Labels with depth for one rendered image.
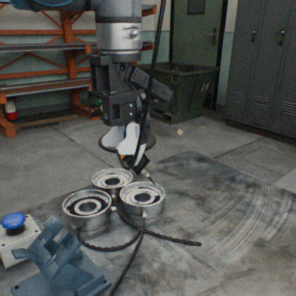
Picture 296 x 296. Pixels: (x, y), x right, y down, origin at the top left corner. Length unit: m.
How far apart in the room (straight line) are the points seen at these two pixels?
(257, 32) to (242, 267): 3.12
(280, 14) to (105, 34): 2.99
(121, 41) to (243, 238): 0.44
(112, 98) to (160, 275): 0.31
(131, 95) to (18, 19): 3.94
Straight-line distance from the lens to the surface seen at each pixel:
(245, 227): 0.65
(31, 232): 0.57
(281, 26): 3.37
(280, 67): 3.36
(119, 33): 0.47
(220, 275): 0.54
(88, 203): 0.66
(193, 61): 4.72
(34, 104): 4.49
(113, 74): 0.48
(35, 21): 4.44
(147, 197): 0.68
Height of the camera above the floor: 1.19
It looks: 25 degrees down
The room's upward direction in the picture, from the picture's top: straight up
